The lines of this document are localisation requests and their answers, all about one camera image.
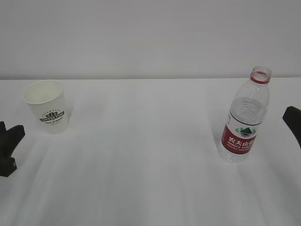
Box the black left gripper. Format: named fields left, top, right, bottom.
left=0, top=121, right=25, bottom=177

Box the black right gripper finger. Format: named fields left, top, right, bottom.
left=282, top=106, right=301, bottom=146

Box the clear Nongfu Spring water bottle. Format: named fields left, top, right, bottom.
left=218, top=66, right=271, bottom=163

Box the white paper cup green logo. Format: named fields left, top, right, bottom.
left=23, top=80, right=69, bottom=134

